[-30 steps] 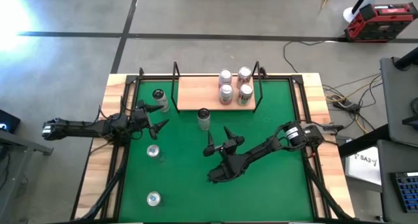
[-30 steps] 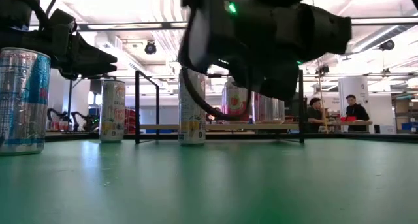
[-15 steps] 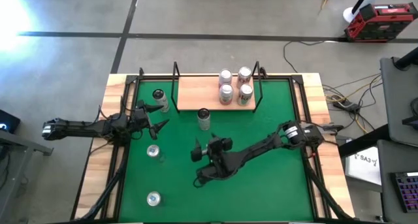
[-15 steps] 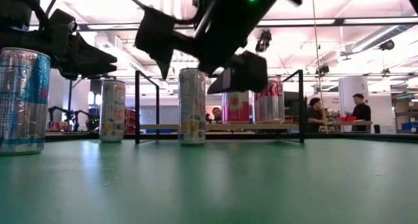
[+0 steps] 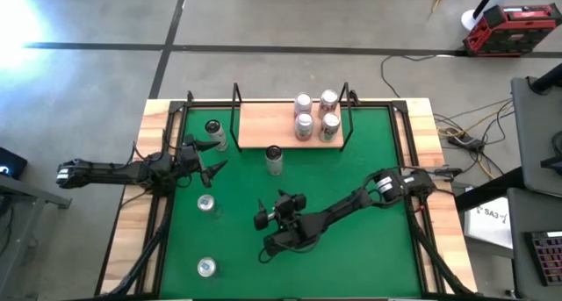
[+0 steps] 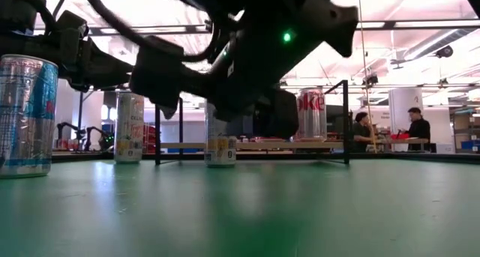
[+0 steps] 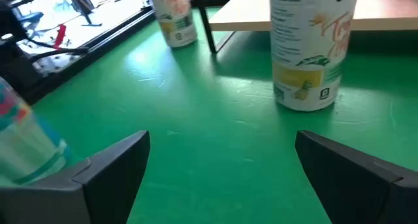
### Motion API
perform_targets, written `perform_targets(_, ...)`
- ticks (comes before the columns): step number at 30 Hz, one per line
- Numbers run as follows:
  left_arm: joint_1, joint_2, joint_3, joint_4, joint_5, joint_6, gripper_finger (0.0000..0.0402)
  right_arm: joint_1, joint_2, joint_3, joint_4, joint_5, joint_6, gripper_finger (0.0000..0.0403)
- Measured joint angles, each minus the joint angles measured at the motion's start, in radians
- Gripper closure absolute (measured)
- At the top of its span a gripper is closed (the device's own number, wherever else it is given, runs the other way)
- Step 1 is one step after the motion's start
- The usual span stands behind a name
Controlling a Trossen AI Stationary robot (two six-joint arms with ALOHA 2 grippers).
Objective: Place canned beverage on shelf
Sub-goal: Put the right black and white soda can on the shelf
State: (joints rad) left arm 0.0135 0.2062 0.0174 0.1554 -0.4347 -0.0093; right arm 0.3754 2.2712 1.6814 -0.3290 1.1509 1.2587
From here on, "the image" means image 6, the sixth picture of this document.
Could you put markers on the blue storage bin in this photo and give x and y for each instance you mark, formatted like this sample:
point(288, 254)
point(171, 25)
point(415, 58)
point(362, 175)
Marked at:
point(183, 151)

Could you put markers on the wooden top background table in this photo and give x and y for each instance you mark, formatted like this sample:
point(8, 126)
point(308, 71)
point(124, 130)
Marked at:
point(412, 141)

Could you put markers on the red storage bin rack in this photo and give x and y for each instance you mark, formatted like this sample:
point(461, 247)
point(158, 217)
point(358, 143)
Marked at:
point(149, 137)

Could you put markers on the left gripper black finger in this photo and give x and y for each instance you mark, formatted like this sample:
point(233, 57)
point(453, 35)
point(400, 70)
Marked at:
point(107, 64)
point(107, 81)

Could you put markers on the silver Diet Coke can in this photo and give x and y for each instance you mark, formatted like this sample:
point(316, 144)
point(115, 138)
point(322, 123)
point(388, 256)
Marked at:
point(313, 118)

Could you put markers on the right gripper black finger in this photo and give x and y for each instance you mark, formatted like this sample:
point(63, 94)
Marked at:
point(157, 73)
point(277, 114)

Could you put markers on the black ceiling dome camera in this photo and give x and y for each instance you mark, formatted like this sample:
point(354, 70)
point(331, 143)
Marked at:
point(444, 51)

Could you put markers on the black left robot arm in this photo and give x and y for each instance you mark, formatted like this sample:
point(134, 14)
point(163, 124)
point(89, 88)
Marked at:
point(22, 9)

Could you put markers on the white standing post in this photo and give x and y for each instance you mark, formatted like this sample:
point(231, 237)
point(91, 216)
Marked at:
point(399, 114)

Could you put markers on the blue silver Red Bull can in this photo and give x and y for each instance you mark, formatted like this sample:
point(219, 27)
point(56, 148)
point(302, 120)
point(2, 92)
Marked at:
point(26, 118)

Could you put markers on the red box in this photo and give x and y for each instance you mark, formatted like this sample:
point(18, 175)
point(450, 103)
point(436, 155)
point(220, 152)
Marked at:
point(399, 136)

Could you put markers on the small black ceiling camera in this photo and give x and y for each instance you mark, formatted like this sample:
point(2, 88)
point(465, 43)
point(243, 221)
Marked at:
point(370, 79)

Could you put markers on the shelving with cardboard boxes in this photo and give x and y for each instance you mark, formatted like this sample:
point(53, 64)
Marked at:
point(467, 124)

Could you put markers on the white Celsius can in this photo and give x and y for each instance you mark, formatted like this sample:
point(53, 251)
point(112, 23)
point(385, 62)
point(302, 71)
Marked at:
point(220, 152)
point(129, 137)

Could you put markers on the green table mat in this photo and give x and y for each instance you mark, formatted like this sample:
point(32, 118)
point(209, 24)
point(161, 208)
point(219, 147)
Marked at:
point(240, 212)

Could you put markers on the wooden shelf with black frame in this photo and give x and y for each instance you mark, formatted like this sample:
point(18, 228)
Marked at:
point(262, 145)

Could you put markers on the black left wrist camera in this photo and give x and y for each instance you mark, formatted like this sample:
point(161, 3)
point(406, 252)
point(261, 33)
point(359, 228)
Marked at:
point(71, 21)

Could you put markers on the black background workbench frame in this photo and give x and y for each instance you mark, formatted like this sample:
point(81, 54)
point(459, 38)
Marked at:
point(80, 114)

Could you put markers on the white box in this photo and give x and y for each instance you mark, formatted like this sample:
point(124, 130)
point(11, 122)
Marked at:
point(446, 148)

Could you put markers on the person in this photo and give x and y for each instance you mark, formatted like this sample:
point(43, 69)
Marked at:
point(362, 131)
point(418, 131)

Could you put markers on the black background robot arm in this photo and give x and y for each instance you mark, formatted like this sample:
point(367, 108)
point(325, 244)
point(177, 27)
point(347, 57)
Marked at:
point(95, 135)
point(67, 131)

